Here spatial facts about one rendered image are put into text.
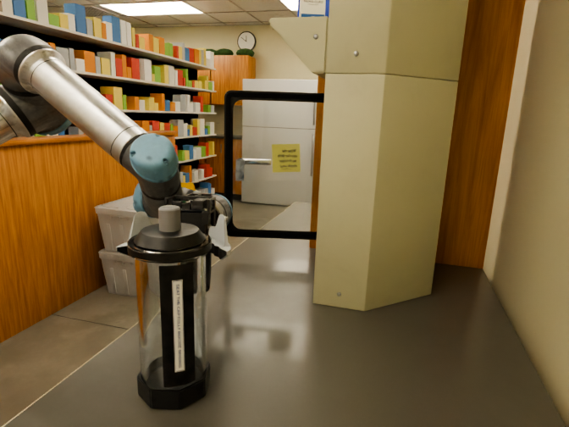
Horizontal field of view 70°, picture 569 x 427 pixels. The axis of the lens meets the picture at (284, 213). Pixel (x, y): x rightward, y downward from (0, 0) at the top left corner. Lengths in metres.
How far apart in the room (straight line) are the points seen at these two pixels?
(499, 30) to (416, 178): 0.48
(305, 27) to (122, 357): 0.66
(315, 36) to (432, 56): 0.23
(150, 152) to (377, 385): 0.52
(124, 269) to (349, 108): 2.57
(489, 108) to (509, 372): 0.66
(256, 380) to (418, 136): 0.55
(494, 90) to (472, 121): 0.09
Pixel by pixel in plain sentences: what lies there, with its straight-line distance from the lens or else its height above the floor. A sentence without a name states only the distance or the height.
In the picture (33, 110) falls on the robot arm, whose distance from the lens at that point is 1.04.
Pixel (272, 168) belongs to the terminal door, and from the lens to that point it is 1.12.
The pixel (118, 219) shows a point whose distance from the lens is 3.06.
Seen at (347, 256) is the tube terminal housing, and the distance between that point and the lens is 0.85.
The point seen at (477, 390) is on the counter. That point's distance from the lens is 0.73.
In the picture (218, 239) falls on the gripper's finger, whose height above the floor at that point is 1.15.
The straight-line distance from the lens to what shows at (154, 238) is 0.53.
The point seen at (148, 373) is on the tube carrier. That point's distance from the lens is 0.62.
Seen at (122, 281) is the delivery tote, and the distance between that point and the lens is 3.23.
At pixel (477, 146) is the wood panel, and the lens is 1.19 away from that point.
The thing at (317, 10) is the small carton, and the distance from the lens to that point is 0.93.
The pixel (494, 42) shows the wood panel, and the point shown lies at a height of 1.52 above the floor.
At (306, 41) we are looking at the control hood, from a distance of 0.83.
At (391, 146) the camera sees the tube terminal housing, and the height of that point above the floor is 1.28.
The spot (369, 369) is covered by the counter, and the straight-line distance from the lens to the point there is 0.72.
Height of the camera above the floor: 1.33
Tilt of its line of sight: 14 degrees down
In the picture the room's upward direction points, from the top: 2 degrees clockwise
